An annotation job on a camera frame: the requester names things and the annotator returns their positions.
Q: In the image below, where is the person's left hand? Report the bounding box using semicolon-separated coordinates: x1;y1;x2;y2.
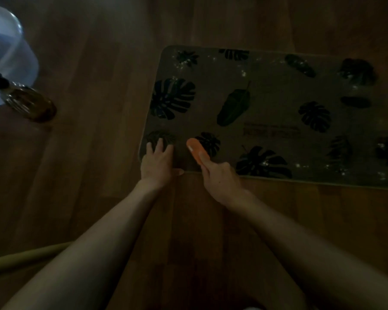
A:
140;138;185;191

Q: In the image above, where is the person's right hand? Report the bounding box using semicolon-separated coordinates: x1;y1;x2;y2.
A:
199;152;248;211

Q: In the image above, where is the orange scrub brush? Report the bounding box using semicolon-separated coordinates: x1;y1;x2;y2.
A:
186;138;208;166

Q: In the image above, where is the grey leaf print floor mat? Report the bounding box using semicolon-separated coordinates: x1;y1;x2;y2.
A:
138;45;388;191

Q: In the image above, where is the person's right forearm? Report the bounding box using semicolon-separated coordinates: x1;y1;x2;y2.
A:
230;190;388;310

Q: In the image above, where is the person's left forearm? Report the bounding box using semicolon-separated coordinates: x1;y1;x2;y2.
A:
0;179;169;310

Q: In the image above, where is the yellow-green pole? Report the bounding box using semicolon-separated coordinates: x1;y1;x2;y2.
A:
0;241;74;276

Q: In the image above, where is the translucent plastic bucket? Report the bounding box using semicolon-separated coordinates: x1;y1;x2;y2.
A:
0;3;40;109

